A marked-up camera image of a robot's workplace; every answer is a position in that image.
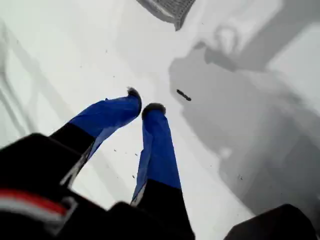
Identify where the grey striped towel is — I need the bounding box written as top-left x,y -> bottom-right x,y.
136,0 -> 196,32

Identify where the small black scrap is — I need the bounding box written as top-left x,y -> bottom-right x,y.
176,88 -> 193,102

